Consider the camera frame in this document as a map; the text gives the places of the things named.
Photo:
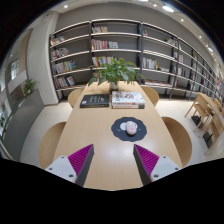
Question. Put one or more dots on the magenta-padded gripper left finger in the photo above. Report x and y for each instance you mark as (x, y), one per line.
(59, 166)

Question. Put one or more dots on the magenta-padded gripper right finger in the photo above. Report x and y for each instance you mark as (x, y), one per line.
(165, 166)

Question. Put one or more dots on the pale pink computer mouse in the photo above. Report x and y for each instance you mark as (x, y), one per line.
(131, 128)

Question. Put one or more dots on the black cartoon-face mouse pad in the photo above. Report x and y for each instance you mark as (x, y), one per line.
(118, 133)

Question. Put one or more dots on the round-backed wooden chair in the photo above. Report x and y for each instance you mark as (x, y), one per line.
(180, 140)
(50, 143)
(74, 96)
(151, 95)

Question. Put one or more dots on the light wooden chair group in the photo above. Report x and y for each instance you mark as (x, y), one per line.
(208, 120)

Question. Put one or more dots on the book with orange spine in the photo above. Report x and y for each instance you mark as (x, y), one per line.
(128, 106)

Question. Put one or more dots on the black hardcover book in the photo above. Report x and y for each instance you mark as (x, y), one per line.
(95, 100)

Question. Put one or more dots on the white illustrated book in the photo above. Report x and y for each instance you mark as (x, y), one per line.
(128, 97)

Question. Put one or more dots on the small background potted plant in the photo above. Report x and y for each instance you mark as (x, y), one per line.
(29, 86)

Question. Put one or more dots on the green potted plant, white pot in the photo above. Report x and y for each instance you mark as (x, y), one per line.
(115, 71)

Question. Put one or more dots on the ceiling lights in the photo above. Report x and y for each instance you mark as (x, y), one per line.
(167, 8)

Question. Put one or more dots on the grey wall shelf unit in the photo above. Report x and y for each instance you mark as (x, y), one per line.
(160, 46)

